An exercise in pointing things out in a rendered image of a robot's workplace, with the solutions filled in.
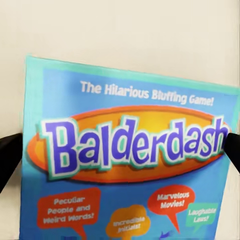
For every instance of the board game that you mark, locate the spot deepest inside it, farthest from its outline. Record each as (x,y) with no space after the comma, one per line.
(115,154)

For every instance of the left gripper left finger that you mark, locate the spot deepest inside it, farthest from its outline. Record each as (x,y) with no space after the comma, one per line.
(11,153)

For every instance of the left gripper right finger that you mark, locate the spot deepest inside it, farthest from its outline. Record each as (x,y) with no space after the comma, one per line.
(232,149)

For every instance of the bed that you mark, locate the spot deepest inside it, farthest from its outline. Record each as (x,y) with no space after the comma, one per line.
(189,39)

